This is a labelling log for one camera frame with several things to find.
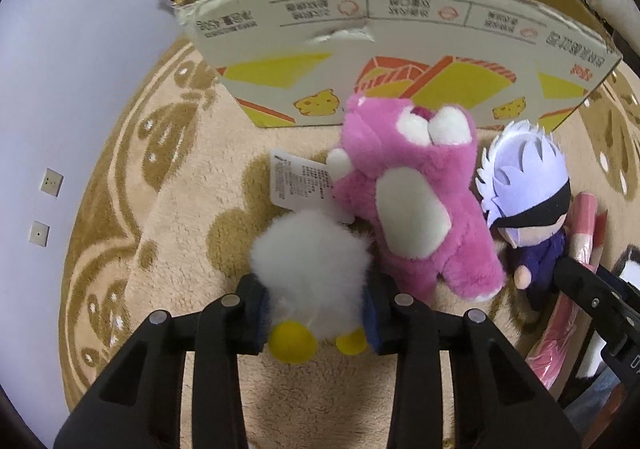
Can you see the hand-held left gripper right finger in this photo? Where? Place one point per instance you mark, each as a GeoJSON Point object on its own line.
{"type": "Point", "coordinates": [372, 324]}

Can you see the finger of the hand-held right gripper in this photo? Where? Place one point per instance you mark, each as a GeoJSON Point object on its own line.
{"type": "Point", "coordinates": [580, 279]}

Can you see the pink plush bear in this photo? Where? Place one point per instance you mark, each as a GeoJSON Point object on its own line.
{"type": "Point", "coordinates": [415, 209]}

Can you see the beige patterned rug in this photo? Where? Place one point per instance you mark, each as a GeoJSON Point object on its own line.
{"type": "Point", "coordinates": [175, 209]}

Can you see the pink plastic packet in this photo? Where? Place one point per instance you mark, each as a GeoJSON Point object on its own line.
{"type": "Point", "coordinates": [582, 234]}

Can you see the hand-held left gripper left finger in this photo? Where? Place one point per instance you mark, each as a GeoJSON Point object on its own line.
{"type": "Point", "coordinates": [260, 324]}

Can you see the white-haired plush doll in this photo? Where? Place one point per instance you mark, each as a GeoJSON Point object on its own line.
{"type": "Point", "coordinates": [525, 179]}

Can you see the white fluffy plush duck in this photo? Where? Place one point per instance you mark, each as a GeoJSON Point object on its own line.
{"type": "Point", "coordinates": [310, 269]}

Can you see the printed cardboard box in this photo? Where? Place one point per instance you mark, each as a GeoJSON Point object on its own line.
{"type": "Point", "coordinates": [400, 39]}

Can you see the white wall socket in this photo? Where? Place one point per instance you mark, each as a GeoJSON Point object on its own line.
{"type": "Point", "coordinates": [52, 182]}
{"type": "Point", "coordinates": [39, 233]}

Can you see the white paper tag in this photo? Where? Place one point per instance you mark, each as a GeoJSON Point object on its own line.
{"type": "Point", "coordinates": [300, 184]}

